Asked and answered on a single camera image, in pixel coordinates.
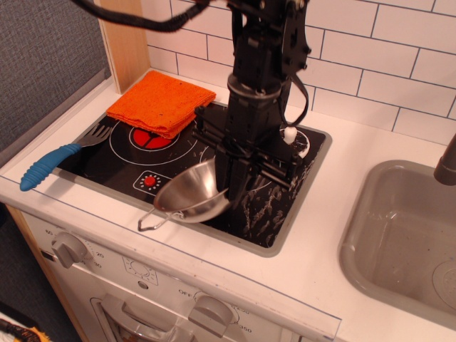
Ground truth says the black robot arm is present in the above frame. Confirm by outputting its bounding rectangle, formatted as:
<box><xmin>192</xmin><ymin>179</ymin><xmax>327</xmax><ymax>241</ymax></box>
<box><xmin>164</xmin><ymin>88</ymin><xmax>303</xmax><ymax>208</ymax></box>
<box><xmin>194</xmin><ymin>1</ymin><xmax>311</xmax><ymax>204</ymax></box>

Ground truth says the grey oven temperature knob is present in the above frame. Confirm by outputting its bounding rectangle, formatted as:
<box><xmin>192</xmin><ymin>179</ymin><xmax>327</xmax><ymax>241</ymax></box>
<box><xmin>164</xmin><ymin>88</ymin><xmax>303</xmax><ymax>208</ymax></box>
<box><xmin>188</xmin><ymin>296</ymin><xmax>234</xmax><ymax>338</ymax></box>

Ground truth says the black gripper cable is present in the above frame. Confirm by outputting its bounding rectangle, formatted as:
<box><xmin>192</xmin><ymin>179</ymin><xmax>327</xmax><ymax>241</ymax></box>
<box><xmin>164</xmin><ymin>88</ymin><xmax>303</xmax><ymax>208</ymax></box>
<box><xmin>71</xmin><ymin>0</ymin><xmax>310</xmax><ymax>128</ymax></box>

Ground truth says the orange folded cloth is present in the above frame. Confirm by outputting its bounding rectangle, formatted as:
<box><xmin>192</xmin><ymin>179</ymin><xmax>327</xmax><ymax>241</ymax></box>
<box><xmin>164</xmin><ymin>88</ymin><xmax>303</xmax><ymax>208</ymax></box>
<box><xmin>106</xmin><ymin>71</ymin><xmax>216</xmax><ymax>139</ymax></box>

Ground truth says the stainless steel pot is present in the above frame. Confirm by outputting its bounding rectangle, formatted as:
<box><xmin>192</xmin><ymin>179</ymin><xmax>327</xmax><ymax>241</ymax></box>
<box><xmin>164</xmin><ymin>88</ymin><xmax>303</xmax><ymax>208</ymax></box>
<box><xmin>138</xmin><ymin>159</ymin><xmax>231</xmax><ymax>232</ymax></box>

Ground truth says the blue handled metal fork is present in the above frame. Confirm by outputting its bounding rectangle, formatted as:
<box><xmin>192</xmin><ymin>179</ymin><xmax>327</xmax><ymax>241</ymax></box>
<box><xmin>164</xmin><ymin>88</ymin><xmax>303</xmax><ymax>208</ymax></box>
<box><xmin>19</xmin><ymin>125</ymin><xmax>113</xmax><ymax>192</ymax></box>

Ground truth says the grey timer knob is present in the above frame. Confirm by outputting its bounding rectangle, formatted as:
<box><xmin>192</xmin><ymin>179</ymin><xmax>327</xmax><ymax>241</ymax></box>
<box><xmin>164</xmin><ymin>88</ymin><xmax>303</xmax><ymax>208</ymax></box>
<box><xmin>51</xmin><ymin>232</ymin><xmax>88</xmax><ymax>269</ymax></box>

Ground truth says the grey oven door handle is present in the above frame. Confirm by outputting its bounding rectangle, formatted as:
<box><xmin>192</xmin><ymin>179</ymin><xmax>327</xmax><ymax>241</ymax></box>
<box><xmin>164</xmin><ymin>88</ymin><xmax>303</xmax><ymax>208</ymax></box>
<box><xmin>98</xmin><ymin>294</ymin><xmax>195</xmax><ymax>341</ymax></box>

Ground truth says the grey sink basin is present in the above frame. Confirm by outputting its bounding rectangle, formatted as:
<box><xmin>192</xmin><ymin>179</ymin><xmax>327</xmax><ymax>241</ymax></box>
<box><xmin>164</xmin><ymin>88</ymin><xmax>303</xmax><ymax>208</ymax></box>
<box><xmin>340</xmin><ymin>160</ymin><xmax>455</xmax><ymax>329</ymax></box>

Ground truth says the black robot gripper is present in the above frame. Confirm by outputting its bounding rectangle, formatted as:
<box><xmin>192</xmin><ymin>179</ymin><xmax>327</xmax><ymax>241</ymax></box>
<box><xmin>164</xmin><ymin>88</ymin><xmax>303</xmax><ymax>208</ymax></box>
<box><xmin>192</xmin><ymin>91</ymin><xmax>300</xmax><ymax>204</ymax></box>

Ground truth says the wooden side post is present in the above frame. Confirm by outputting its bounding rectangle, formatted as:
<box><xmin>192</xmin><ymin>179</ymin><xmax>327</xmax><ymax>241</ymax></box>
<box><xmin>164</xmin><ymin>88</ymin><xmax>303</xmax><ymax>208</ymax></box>
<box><xmin>98</xmin><ymin>19</ymin><xmax>150</xmax><ymax>94</ymax></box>

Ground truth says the orange and black object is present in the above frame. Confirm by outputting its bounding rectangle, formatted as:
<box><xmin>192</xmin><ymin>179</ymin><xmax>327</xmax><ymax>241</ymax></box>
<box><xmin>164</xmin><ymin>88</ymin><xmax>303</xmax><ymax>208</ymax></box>
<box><xmin>1</xmin><ymin>319</ymin><xmax>51</xmax><ymax>342</ymax></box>

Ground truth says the grey faucet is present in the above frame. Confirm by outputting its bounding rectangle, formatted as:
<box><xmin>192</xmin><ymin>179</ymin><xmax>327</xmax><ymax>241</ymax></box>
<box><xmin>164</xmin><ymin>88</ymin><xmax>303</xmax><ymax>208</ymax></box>
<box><xmin>433</xmin><ymin>135</ymin><xmax>456</xmax><ymax>186</ymax></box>

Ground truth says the white toy mushroom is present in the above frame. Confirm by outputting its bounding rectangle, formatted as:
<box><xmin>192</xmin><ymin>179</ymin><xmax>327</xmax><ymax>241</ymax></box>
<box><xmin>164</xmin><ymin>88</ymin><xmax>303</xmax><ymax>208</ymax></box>
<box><xmin>280</xmin><ymin>127</ymin><xmax>311</xmax><ymax>159</ymax></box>

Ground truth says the white toy oven front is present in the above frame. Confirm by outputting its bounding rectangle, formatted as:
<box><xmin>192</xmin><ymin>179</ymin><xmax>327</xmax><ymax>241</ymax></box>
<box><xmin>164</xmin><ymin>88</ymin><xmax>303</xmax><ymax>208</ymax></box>
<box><xmin>24</xmin><ymin>214</ymin><xmax>340</xmax><ymax>341</ymax></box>

